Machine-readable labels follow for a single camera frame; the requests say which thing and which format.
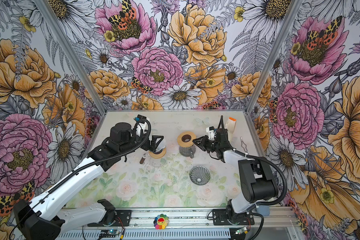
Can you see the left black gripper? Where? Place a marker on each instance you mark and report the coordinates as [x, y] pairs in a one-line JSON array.
[[153, 146]]

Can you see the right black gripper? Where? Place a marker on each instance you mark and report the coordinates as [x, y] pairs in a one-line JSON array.
[[202, 143]]

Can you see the grey ribbed glass pitcher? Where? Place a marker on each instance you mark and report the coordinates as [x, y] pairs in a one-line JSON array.
[[188, 151]]

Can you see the grey glass dripper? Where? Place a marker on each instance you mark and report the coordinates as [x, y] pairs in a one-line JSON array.
[[200, 175]]

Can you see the clear glass carafe wooden handle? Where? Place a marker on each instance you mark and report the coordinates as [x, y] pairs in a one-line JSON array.
[[146, 159]]

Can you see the white paper coffee filter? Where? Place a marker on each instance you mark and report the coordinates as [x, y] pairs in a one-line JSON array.
[[161, 145]]

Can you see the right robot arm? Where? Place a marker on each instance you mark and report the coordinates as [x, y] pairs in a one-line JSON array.
[[257, 182]]

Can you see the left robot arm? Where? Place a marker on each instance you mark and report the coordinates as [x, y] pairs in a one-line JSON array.
[[43, 217]]

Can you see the orange white coffee bag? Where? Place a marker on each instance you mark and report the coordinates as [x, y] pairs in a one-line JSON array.
[[230, 125]]

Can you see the metal tongs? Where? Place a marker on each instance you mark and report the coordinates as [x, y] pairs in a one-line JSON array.
[[245, 145]]

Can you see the blue grey oval stone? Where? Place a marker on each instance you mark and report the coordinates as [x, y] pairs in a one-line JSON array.
[[263, 210]]

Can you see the colourful flower toy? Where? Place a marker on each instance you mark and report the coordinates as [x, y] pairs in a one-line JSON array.
[[161, 222]]

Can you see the green circuit board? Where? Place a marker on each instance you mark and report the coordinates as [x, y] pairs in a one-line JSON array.
[[111, 233]]

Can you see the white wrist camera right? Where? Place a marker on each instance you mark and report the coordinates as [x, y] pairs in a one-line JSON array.
[[211, 133]]

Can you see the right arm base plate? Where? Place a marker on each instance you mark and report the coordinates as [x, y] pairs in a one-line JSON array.
[[221, 217]]

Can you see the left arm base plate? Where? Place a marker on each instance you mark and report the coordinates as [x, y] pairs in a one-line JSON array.
[[117, 218]]

